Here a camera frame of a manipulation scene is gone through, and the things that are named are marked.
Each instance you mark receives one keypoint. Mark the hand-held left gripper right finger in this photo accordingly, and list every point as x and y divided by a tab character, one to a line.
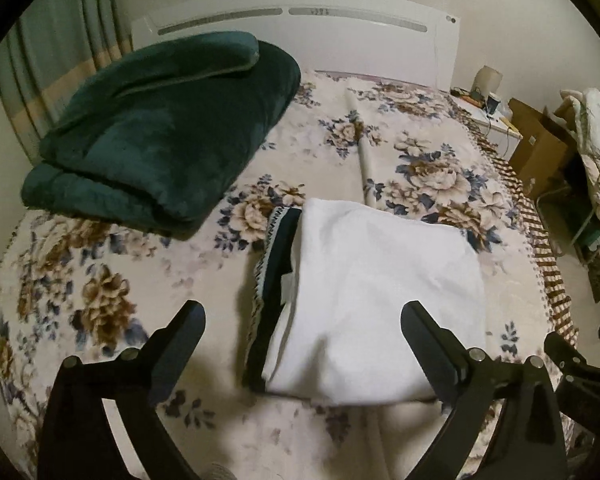
424	332

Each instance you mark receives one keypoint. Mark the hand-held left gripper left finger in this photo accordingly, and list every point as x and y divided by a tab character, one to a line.
184	332

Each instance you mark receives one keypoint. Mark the white garment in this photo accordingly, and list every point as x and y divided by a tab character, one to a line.
380	285

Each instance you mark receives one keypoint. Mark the dark garment with zigzag trim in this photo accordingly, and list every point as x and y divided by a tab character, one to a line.
275	260

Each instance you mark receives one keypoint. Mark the pile of light clothes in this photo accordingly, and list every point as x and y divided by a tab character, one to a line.
597	140

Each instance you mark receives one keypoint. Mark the floral printed bed blanket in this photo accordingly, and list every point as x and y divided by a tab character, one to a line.
105	280

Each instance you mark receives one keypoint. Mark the brown cardboard box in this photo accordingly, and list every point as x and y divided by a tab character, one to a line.
537	150

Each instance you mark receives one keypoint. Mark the dark green folded blanket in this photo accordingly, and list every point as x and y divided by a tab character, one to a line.
170	130

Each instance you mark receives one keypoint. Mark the white nightstand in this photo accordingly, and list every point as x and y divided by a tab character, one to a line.
490	127

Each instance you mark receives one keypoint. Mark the dark cup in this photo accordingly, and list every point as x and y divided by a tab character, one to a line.
493	105

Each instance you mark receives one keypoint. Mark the beige table lamp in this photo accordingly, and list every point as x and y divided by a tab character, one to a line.
487	80

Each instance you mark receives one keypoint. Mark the striped grey-green curtain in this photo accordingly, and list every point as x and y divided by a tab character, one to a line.
45	60

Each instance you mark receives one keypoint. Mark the white bed headboard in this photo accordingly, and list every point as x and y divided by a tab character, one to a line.
330	40

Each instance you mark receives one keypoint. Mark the metal frame rack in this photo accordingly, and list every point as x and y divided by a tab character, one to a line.
587	240

